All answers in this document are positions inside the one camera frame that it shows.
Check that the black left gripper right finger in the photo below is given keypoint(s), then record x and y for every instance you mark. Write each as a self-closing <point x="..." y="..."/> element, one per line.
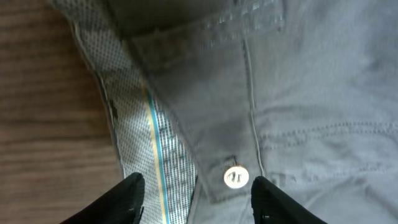
<point x="273" y="206"/>

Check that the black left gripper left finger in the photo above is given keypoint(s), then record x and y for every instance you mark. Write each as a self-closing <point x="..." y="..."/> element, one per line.
<point x="123" y="204"/>

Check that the grey shorts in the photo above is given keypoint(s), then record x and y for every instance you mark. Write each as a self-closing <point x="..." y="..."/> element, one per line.
<point x="205" y="96"/>

